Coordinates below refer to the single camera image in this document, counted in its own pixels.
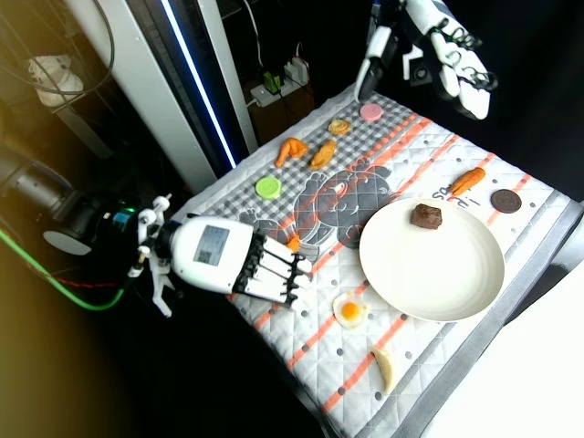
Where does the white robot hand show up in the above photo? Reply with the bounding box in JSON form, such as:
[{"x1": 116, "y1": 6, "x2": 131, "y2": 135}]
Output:
[
  {"x1": 354, "y1": 0, "x2": 499, "y2": 121},
  {"x1": 170, "y1": 215, "x2": 315, "y2": 307}
]

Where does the brown meat chunk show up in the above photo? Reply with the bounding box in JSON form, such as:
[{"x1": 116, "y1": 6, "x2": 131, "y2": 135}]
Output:
[{"x1": 409, "y1": 203, "x2": 443, "y2": 231}]

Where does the white round plate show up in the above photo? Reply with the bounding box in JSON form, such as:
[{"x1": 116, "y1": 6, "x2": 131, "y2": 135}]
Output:
[{"x1": 359, "y1": 196, "x2": 506, "y2": 323}]

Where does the green sandwich cookie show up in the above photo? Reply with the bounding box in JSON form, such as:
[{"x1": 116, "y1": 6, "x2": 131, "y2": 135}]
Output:
[{"x1": 255, "y1": 176, "x2": 283, "y2": 201}]

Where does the grey quilt with bear print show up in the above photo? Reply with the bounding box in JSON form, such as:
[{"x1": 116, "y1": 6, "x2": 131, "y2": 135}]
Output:
[{"x1": 171, "y1": 89, "x2": 574, "y2": 438}]

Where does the toy grilled sausage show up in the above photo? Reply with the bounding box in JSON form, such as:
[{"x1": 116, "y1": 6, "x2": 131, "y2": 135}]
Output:
[{"x1": 447, "y1": 166, "x2": 486, "y2": 196}]

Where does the orange toy chicken leg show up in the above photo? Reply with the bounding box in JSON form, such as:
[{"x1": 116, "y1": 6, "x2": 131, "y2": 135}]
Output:
[{"x1": 275, "y1": 138, "x2": 309, "y2": 168}]

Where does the dark brown sandwich cookie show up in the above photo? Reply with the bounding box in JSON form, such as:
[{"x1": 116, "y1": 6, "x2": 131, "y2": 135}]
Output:
[{"x1": 490, "y1": 188, "x2": 522, "y2": 214}]

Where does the toy fried tempura shrimp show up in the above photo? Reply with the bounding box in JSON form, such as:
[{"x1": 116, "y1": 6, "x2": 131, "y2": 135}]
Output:
[{"x1": 308, "y1": 139, "x2": 338, "y2": 172}]

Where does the toy fried egg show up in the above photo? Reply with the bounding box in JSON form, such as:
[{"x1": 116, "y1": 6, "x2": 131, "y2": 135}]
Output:
[{"x1": 332, "y1": 291, "x2": 371, "y2": 330}]

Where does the brown cardboard box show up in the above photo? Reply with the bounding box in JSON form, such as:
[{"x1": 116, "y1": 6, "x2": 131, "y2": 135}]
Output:
[{"x1": 241, "y1": 79, "x2": 317, "y2": 146}]

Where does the white plug adapter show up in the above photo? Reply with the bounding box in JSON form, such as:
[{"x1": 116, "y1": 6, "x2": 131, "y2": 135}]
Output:
[{"x1": 283, "y1": 57, "x2": 311, "y2": 84}]

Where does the white power strip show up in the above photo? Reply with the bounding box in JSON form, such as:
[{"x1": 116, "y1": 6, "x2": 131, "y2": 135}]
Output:
[{"x1": 248, "y1": 75, "x2": 312, "y2": 109}]

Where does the white toy dumpling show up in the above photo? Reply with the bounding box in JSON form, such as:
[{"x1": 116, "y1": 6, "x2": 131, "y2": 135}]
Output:
[{"x1": 369, "y1": 345, "x2": 396, "y2": 395}]

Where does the white crumpled cloth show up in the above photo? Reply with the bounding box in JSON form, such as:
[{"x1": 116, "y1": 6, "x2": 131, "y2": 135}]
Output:
[{"x1": 27, "y1": 54, "x2": 86, "y2": 109}]

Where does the red cable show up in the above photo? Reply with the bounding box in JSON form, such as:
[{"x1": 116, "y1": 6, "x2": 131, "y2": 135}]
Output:
[{"x1": 47, "y1": 276, "x2": 118, "y2": 290}]

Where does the green cable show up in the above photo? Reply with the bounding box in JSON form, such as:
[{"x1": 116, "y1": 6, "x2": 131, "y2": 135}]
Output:
[{"x1": 0, "y1": 227, "x2": 127, "y2": 313}]

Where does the white metal frame post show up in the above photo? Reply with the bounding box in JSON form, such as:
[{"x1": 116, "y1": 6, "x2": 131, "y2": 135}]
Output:
[{"x1": 63, "y1": 0, "x2": 261, "y2": 195}]

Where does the white cable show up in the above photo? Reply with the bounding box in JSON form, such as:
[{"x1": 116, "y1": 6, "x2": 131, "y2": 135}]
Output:
[{"x1": 240, "y1": 0, "x2": 266, "y2": 69}]

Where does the black cable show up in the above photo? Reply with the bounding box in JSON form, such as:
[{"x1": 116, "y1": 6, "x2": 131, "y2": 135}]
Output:
[{"x1": 0, "y1": 0, "x2": 116, "y2": 98}]

